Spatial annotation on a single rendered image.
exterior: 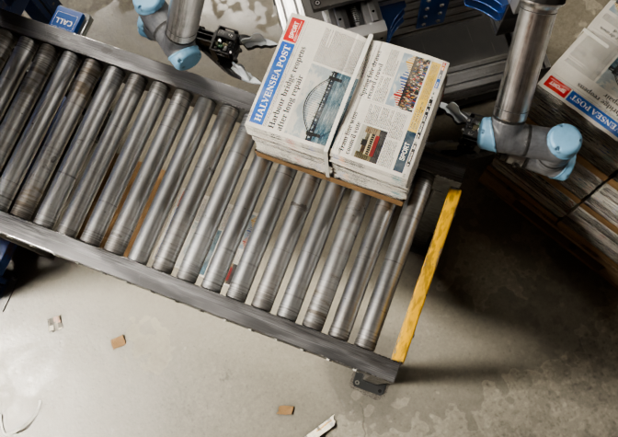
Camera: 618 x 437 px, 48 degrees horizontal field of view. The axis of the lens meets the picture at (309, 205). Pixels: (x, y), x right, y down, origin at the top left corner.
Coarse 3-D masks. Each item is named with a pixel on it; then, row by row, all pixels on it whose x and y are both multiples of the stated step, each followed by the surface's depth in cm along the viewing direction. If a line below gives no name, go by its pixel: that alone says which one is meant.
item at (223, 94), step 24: (0, 24) 186; (24, 24) 186; (72, 48) 183; (96, 48) 183; (144, 72) 180; (168, 72) 180; (168, 96) 189; (216, 96) 178; (240, 96) 177; (240, 120) 186; (432, 168) 170; (456, 168) 170
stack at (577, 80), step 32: (608, 32) 174; (576, 64) 172; (608, 64) 172; (544, 96) 174; (576, 96) 170; (608, 96) 169; (608, 128) 167; (608, 160) 176; (512, 192) 237; (544, 192) 221; (576, 192) 204; (608, 192) 190; (544, 224) 244; (576, 224) 221; (576, 256) 241; (608, 256) 224
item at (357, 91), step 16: (352, 48) 154; (368, 48) 154; (352, 64) 153; (368, 64) 153; (336, 96) 152; (352, 96) 151; (336, 112) 150; (352, 112) 150; (320, 128) 150; (320, 144) 149; (336, 144) 149; (320, 160) 157; (336, 160) 152; (336, 176) 165
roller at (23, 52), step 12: (24, 36) 185; (24, 48) 184; (36, 48) 187; (12, 60) 183; (24, 60) 184; (12, 72) 183; (24, 72) 185; (0, 84) 182; (12, 84) 183; (0, 96) 181; (12, 96) 184; (0, 108) 181; (0, 120) 183
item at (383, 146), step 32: (384, 64) 153; (416, 64) 152; (448, 64) 152; (384, 96) 151; (416, 96) 150; (352, 128) 149; (384, 128) 149; (416, 128) 148; (352, 160) 148; (384, 160) 147; (416, 160) 152; (384, 192) 163
